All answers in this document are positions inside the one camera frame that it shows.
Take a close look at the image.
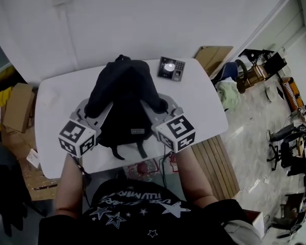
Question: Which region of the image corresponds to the person's black star-print shirt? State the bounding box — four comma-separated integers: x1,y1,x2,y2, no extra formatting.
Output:
38,179,256,245

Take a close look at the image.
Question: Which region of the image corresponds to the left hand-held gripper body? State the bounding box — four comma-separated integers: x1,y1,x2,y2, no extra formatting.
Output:
58,98,113,159

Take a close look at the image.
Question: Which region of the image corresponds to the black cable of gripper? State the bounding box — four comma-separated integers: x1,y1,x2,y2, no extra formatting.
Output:
73,157,92,206
159,144,169,187

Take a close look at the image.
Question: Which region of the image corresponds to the black cabinet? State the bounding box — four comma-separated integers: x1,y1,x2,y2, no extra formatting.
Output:
238,48,288,81

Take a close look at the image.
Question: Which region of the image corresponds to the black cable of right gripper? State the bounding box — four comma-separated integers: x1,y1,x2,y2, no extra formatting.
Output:
159,144,169,187

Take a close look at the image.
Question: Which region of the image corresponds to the black office chair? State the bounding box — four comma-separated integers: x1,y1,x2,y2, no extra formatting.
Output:
267,141,294,172

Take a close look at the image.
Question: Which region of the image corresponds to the large brown cardboard box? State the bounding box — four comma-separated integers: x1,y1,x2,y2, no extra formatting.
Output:
1,126,61,201

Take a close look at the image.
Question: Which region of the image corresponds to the brown wooden box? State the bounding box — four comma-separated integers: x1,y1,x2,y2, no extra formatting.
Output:
242,209,265,239

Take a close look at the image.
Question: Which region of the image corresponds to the person's left forearm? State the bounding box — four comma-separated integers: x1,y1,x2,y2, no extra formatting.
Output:
55,153,84,219

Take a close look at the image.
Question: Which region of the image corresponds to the pale green cloth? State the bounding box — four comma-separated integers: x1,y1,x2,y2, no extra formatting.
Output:
215,77,242,112

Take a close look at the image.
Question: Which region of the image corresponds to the clear plastic bags red print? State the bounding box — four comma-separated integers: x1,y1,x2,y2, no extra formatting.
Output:
127,159,159,181

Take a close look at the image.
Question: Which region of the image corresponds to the black chair with blue back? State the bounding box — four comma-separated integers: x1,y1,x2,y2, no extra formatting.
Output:
211,59,253,94

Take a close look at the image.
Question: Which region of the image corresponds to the black backpack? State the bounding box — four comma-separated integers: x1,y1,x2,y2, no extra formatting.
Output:
84,54,168,160

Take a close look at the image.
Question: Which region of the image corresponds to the open brown cardboard box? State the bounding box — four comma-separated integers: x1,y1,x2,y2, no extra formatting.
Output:
1,82,38,134

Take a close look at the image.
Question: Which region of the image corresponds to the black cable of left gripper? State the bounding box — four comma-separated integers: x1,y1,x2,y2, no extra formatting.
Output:
73,157,92,206

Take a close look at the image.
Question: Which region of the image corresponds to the orange box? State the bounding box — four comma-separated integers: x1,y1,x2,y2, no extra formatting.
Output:
280,77,303,112

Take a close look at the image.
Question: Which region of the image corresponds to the clear water bottle red label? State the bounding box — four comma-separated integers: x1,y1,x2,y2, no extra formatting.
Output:
168,153,181,173

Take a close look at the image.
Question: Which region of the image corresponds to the person's right forearm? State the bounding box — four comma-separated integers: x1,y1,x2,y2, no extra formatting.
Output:
174,151,219,210

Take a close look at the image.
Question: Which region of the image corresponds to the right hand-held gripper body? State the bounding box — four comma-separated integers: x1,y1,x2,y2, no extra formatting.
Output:
140,93,196,154

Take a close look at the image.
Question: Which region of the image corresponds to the wooden slat panel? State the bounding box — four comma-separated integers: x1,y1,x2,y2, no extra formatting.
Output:
191,134,241,201

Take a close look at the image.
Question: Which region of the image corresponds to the wooden rack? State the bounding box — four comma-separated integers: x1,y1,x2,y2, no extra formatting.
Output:
243,60,271,89

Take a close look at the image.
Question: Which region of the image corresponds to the white table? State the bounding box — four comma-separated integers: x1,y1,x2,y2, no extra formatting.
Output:
34,58,230,180

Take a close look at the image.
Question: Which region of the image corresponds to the flat cardboard sheet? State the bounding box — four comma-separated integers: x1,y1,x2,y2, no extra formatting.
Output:
193,45,234,78

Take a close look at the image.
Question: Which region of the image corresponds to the black keypad device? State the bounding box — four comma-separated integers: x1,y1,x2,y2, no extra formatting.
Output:
157,56,186,82

